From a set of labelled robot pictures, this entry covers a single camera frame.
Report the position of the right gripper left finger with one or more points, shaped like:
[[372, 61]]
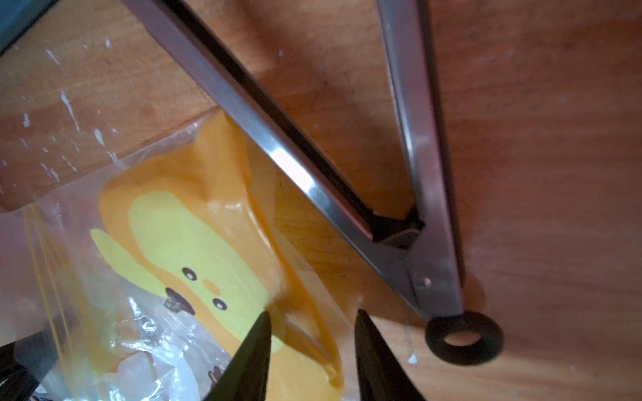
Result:
[[246, 377]]

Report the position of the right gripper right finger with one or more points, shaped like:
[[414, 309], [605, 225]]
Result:
[[380, 375]]

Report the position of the metal kitchen tongs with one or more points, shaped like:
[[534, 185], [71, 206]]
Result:
[[344, 97]]

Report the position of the clear bag yellow dog print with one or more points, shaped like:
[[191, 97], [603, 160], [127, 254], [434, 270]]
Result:
[[141, 280]]

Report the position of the teal plastic tray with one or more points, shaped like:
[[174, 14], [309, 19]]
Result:
[[18, 16]]

